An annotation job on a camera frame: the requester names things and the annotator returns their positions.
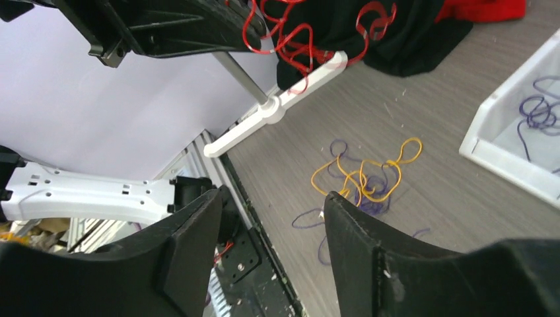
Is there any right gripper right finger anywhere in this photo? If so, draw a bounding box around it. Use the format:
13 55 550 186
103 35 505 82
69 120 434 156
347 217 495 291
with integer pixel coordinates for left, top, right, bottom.
324 192 559 316

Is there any red t-shirt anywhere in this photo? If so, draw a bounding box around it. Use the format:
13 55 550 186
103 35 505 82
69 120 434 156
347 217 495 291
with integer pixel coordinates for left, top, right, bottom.
435 0 527 23

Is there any white plastic bin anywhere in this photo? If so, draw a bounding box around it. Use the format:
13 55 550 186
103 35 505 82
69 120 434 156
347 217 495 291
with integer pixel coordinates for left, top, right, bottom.
459 32 559 207

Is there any white clothes rack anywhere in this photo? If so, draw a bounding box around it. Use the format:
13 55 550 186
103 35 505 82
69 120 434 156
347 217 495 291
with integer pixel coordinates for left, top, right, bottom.
204 51 348 158

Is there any black t-shirt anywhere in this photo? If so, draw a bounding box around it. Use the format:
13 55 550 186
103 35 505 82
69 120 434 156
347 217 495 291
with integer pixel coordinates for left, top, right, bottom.
257 1 473 77

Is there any coloured cable bundle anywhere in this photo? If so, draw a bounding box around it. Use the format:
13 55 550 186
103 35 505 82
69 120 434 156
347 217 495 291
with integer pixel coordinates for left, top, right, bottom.
291 137 432 266

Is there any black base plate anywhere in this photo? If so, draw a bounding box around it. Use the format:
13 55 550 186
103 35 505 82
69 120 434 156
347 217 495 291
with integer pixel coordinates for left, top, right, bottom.
204 157 306 316

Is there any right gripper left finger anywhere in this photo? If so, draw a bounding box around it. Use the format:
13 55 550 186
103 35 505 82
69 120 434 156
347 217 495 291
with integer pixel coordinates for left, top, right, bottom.
1 190 223 316

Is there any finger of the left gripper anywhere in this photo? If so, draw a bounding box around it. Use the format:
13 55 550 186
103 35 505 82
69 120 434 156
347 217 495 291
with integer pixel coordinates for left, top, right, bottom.
52 0 267 68

